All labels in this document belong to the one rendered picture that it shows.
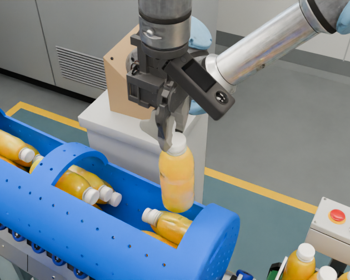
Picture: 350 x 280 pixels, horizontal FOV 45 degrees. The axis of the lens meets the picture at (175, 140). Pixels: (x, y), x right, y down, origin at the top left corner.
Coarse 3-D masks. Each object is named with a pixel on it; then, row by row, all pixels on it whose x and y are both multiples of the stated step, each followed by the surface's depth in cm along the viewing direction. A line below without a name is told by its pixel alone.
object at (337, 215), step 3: (333, 210) 106; (336, 210) 106; (339, 210) 106; (330, 213) 106; (333, 213) 105; (336, 213) 105; (339, 213) 105; (342, 213) 105; (333, 216) 105; (336, 216) 104; (339, 216) 104; (342, 216) 104; (336, 219) 104; (339, 219) 104; (342, 219) 104
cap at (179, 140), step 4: (172, 132) 76; (176, 132) 76; (176, 136) 76; (180, 136) 76; (184, 136) 76; (172, 140) 75; (176, 140) 75; (180, 140) 75; (184, 140) 75; (172, 144) 74; (176, 144) 74; (180, 144) 74; (184, 144) 75; (172, 148) 74; (176, 148) 74; (180, 148) 74; (184, 148) 76; (172, 152) 75; (176, 152) 75; (180, 152) 75
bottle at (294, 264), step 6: (294, 252) 103; (288, 258) 104; (294, 258) 102; (300, 258) 100; (312, 258) 100; (288, 264) 103; (294, 264) 101; (300, 264) 100; (306, 264) 100; (312, 264) 101; (288, 270) 104; (294, 270) 102; (300, 270) 101; (306, 270) 100; (312, 270) 101; (282, 276) 109; (288, 276) 105; (294, 276) 103; (300, 276) 102; (306, 276) 101
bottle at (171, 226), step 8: (160, 216) 104; (168, 216) 102; (176, 216) 102; (160, 224) 102; (168, 224) 100; (176, 224) 100; (184, 224) 100; (160, 232) 102; (168, 232) 100; (176, 232) 99; (184, 232) 99; (168, 240) 102; (176, 240) 100
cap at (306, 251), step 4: (300, 244) 101; (304, 244) 101; (308, 244) 101; (300, 248) 100; (304, 248) 100; (308, 248) 100; (312, 248) 100; (300, 252) 99; (304, 252) 99; (308, 252) 99; (312, 252) 99; (300, 256) 100; (304, 256) 99; (308, 256) 98; (312, 256) 99; (304, 260) 100; (308, 260) 99
